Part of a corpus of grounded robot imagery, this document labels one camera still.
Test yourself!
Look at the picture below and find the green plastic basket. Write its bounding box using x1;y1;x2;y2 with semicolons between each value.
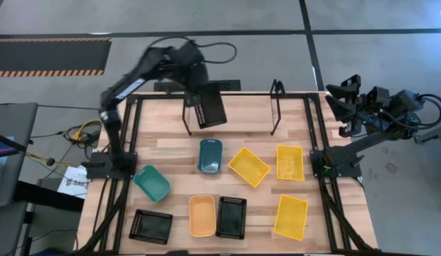
132;164;171;203

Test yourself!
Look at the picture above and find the black metal frame stand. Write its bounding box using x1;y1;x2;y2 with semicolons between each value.
181;78;286;137

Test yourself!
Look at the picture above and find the grey metal stand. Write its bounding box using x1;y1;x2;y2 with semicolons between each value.
414;124;441;157

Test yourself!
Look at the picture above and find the grey cabinet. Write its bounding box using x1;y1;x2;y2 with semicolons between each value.
0;201;29;256

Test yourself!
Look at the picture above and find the yellow floor cable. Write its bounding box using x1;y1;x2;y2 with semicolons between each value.
25;151;83;168

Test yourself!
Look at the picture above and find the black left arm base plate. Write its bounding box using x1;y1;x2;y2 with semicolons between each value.
85;151;138;181

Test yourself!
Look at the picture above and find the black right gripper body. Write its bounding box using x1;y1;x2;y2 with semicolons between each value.
338;74;392;139

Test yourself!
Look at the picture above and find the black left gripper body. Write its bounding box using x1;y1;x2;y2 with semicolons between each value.
184;63;211;107

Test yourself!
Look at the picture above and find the blue flat object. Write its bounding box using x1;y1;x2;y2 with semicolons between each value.
0;137;16;163

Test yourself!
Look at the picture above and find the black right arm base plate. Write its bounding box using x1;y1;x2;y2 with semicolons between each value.
310;148;363;178

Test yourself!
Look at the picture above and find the black hazard-striped floor mat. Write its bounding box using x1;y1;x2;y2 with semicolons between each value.
0;38;112;78

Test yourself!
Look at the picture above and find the black slotted plastic basket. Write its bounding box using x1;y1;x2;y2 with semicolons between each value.
128;208;174;245
193;82;228;129
215;196;248;240

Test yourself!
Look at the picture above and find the black floor beam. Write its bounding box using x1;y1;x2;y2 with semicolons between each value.
14;180;85;213

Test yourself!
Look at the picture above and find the grey cart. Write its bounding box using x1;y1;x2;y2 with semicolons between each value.
0;102;39;209

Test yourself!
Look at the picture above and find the black aluminium table frame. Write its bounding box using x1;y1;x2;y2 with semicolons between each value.
75;91;385;256

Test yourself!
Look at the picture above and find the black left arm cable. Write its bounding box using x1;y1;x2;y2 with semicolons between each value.
148;35;238;65

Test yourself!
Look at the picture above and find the black tube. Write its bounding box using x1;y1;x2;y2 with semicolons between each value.
0;130;28;154

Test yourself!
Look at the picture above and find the orange plastic basket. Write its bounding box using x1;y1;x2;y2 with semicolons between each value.
188;194;218;238

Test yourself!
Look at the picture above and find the yellow slotted plastic basket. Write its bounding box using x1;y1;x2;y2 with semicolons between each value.
275;144;305;181
228;146;272;188
273;193;309;242

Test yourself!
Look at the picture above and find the white printed paper sheet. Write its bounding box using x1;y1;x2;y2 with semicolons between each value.
57;165;89;200

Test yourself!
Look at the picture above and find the dark teal plastic basket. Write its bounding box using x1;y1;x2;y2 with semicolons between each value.
198;138;224;174

